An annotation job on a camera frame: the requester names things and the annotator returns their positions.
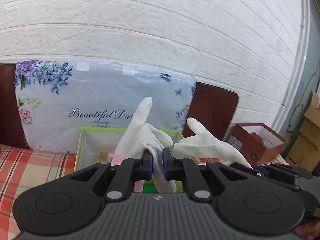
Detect white glove pink cuff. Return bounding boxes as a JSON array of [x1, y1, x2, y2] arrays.
[[111, 96, 176, 193]]

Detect gold slim box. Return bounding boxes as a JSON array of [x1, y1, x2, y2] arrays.
[[97, 150, 108, 163]]

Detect person right hand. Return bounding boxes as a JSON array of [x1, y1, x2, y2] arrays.
[[296, 220, 320, 240]]

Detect light green cardboard box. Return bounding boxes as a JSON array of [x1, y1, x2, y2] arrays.
[[74, 126, 201, 194]]

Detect brown cardboard box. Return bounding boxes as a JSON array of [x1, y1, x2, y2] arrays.
[[228, 123, 286, 165]]

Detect stacked cardboard cartons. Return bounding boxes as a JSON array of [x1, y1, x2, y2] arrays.
[[285, 92, 320, 172]]

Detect dark brown headboard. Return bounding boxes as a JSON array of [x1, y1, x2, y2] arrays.
[[1, 64, 239, 149]]

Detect floral plastic-wrapped pillow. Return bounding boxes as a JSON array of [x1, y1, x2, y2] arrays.
[[14, 60, 196, 153]]

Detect plaid bed sheet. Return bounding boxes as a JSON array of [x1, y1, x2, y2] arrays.
[[1, 145, 76, 239]]

